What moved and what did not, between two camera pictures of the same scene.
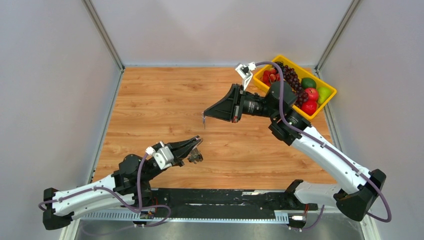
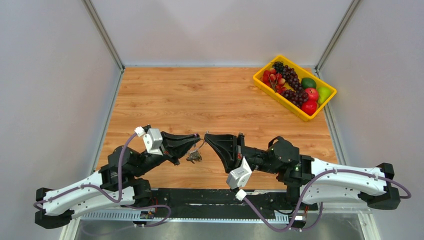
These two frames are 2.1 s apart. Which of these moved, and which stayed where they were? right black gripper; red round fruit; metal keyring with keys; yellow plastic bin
Moved: right black gripper
Stayed: yellow plastic bin; red round fruit; metal keyring with keys
